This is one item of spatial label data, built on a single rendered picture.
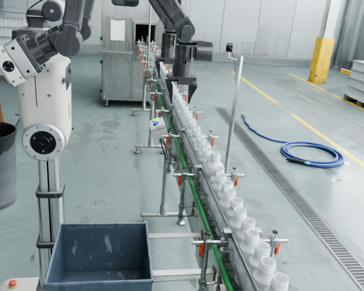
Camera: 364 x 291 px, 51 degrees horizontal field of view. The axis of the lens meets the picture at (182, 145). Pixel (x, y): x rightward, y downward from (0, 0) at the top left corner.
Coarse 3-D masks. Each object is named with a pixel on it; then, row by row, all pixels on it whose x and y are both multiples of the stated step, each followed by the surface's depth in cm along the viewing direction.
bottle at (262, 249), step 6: (258, 246) 99; (264, 246) 99; (258, 252) 96; (264, 252) 96; (252, 258) 98; (258, 258) 97; (252, 264) 97; (258, 264) 96; (252, 270) 97; (246, 276) 100; (246, 282) 100; (246, 288) 100
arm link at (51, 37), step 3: (57, 30) 123; (51, 33) 121; (54, 33) 119; (57, 33) 120; (78, 33) 123; (48, 36) 119; (51, 36) 119; (54, 36) 119; (48, 39) 120; (51, 39) 119; (54, 39) 119; (81, 39) 124; (51, 42) 119; (54, 42) 120; (81, 42) 123; (51, 45) 120; (54, 45) 120; (81, 45) 125; (54, 48) 120; (69, 57) 122
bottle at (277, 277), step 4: (276, 276) 88; (280, 276) 88; (284, 276) 87; (272, 280) 86; (276, 280) 88; (280, 280) 88; (284, 280) 87; (288, 280) 86; (272, 284) 86; (276, 284) 85; (280, 284) 85; (284, 284) 85; (268, 288) 88; (272, 288) 86; (276, 288) 85; (280, 288) 85; (284, 288) 85
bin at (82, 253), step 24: (72, 240) 139; (96, 240) 141; (120, 240) 142; (144, 240) 143; (72, 264) 143; (96, 264) 145; (120, 264) 146; (144, 264) 140; (48, 288) 109; (72, 288) 110; (96, 288) 111; (120, 288) 113; (144, 288) 114
